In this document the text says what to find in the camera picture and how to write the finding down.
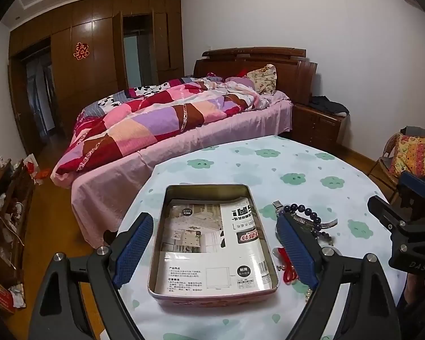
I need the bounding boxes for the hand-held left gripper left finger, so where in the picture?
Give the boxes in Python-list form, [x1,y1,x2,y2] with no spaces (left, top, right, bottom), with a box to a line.
[28,212,154,340]

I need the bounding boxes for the dark blue bead bracelet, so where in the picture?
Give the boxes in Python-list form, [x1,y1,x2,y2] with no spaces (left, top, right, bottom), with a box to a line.
[280,203,335,246]

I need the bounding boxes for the colourful patterned cushion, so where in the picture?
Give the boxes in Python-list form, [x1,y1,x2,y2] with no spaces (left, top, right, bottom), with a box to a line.
[390,134,425,178]

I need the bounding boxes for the wooden wardrobe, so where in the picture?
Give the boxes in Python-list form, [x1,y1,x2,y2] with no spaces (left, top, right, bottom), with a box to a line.
[8,0,185,156]

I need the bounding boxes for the floral pillow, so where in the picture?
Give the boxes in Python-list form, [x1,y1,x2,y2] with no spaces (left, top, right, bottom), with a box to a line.
[246,64,279,94]

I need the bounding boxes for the wooden nightstand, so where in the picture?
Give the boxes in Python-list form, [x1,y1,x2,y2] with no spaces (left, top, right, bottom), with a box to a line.
[292,103,349,146]

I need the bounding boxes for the printed paper sheet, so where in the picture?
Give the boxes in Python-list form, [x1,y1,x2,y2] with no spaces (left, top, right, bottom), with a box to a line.
[155,195,275,294]

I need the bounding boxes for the wicker chair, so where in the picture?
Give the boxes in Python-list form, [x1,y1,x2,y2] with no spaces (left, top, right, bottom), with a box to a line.
[368,126,425,192]

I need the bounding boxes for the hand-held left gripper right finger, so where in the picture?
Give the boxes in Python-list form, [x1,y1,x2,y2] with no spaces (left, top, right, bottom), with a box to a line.
[275,212,401,340]

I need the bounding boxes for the dark clothes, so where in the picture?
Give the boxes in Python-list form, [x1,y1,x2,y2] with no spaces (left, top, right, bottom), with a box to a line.
[308,95,349,117]

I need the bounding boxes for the patchwork quilt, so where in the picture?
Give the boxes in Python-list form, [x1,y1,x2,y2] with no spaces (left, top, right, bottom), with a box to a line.
[55,73,271,183]

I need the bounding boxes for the red and white bag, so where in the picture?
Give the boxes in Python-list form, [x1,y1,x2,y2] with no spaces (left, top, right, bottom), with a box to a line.
[25,154,40,185]

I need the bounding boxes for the red paper decoration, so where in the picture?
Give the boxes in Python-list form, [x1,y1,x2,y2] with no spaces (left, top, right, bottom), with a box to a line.
[74,42,90,61]

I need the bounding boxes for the green cloud print tablecloth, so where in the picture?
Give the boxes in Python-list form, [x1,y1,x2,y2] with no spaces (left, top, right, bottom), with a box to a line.
[115,135,408,340]

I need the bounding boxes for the pink metal tin box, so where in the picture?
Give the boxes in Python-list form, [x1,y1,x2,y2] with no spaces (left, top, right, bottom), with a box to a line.
[148,184,280,307]

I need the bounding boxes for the bed with pink sheet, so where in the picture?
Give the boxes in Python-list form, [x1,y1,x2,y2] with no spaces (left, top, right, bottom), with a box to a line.
[51,88,294,248]

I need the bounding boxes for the metal watch band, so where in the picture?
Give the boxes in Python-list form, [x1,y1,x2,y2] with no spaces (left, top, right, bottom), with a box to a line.
[273,201,339,229]

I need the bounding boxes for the red string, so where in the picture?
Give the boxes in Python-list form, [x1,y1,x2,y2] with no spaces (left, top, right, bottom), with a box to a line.
[278,248,307,286]

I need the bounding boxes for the cluttered wooden shelf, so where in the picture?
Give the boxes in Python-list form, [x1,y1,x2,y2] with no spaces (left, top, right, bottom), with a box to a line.
[0,156,36,291]

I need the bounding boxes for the wooden headboard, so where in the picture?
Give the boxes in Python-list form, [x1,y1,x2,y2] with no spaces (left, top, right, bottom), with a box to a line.
[193,47,317,105]

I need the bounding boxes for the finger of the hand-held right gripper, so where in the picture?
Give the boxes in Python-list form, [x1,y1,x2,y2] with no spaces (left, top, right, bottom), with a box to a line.
[398,171,425,201]
[367,195,413,236]

